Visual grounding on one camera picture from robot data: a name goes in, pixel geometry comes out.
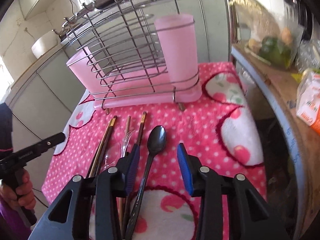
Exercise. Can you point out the grey kitchen counter cabinets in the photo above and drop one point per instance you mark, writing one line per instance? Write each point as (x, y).
(45, 92)

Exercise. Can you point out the black plastic spoon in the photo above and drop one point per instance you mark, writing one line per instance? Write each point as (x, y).
(156, 144)

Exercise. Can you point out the pink right utensil cup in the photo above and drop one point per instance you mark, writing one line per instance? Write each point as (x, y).
(177, 37)

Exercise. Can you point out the pink drip tray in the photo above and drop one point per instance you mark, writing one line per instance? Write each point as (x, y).
(139, 88)

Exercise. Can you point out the chrome vertical pole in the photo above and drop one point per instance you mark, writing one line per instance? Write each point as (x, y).
(232, 28)

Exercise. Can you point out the wooden shelf board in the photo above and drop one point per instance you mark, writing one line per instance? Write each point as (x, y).
(280, 90)

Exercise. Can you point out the pink utensil cup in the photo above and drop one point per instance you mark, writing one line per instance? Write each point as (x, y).
(177, 37)
(88, 71)

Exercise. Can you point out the purple sleeve forearm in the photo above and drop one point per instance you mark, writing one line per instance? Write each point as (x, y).
(14, 222)

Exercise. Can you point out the pink polka dot towel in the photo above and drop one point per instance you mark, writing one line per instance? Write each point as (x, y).
(218, 128)

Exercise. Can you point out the chrome wire utensil rack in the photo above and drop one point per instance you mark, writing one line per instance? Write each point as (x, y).
(122, 38)

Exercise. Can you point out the person's left hand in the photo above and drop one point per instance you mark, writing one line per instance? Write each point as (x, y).
(23, 196)

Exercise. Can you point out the clear bowl with vegetables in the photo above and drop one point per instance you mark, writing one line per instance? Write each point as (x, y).
(274, 38)

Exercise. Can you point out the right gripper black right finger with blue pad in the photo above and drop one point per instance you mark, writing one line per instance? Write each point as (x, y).
(249, 215)

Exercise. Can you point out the pink left utensil cup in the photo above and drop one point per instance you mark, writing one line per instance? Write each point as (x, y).
(88, 71)

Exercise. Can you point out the black blender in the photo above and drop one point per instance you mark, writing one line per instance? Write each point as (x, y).
(297, 11)

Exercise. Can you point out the brown wooden chopstick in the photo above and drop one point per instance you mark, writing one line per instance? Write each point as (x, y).
(122, 200)

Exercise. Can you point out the clear plastic spoon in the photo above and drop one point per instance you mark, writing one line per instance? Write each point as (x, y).
(111, 156)

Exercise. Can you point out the white orange carton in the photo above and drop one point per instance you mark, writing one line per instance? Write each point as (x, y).
(307, 105)

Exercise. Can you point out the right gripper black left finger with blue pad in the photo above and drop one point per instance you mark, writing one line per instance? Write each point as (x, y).
(68, 215)

